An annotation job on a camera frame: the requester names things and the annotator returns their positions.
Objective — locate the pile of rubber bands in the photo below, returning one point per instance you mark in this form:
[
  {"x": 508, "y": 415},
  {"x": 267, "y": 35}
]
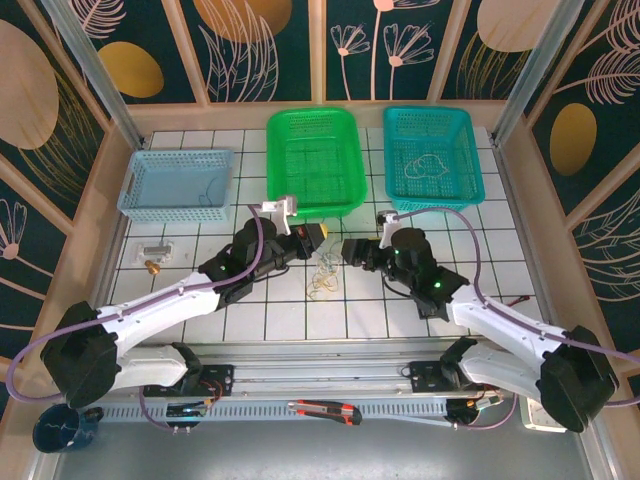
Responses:
[
  {"x": 325, "y": 287},
  {"x": 315, "y": 280}
]

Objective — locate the green plastic basket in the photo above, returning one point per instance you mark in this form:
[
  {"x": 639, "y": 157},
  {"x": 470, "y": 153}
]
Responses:
[{"x": 315, "y": 160}]

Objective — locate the teal plastic basket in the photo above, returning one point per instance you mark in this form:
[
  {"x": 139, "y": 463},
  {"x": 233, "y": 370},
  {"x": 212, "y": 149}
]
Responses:
[{"x": 430, "y": 140}]

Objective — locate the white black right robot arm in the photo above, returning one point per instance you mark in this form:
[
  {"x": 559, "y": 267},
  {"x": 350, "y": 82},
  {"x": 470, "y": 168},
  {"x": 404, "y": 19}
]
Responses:
[{"x": 500, "y": 320}]

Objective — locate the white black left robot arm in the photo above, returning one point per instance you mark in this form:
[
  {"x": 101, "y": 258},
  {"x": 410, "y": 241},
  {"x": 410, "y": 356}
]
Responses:
[{"x": 160, "y": 310}]

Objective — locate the black tray with red parts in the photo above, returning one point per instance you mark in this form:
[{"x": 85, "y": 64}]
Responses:
[{"x": 422, "y": 312}]

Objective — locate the small brass fitting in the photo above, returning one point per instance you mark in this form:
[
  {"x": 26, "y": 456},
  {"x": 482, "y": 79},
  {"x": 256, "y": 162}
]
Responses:
[{"x": 151, "y": 266}]

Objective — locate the light blue plastic basket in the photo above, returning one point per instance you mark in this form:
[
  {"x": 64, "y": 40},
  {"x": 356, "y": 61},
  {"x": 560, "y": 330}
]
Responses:
[{"x": 165, "y": 185}]

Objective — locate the red black utility knife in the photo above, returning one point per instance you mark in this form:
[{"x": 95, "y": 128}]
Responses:
[{"x": 325, "y": 411}]

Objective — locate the black control board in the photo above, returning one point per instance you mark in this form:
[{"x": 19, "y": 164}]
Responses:
[
  {"x": 185, "y": 411},
  {"x": 465, "y": 410}
]

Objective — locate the white square clock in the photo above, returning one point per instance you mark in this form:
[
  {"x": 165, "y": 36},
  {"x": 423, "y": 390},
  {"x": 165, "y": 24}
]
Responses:
[{"x": 532, "y": 420}]

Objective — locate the dark blue mug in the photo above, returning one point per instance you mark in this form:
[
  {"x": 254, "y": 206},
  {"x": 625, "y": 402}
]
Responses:
[{"x": 60, "y": 430}]

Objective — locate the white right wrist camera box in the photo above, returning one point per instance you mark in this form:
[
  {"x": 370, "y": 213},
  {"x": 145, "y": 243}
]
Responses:
[{"x": 387, "y": 232}]

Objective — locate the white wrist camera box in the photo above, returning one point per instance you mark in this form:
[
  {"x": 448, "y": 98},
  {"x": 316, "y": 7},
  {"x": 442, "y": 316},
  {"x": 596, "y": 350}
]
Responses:
[
  {"x": 387, "y": 232},
  {"x": 282, "y": 207}
]

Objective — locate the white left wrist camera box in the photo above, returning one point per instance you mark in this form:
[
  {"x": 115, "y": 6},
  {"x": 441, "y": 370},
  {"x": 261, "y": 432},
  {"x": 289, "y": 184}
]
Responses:
[{"x": 282, "y": 207}]

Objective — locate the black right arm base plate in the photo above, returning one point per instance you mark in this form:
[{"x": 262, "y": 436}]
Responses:
[{"x": 425, "y": 372}]

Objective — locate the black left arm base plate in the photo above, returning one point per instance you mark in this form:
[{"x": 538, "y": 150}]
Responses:
[{"x": 220, "y": 375}]

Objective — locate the aluminium mounting rail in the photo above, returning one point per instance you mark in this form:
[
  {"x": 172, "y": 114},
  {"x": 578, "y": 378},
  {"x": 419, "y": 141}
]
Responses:
[{"x": 325, "y": 372}]

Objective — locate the aluminium frame post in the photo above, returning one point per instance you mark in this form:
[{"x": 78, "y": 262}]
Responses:
[
  {"x": 535, "y": 70},
  {"x": 95, "y": 70}
]

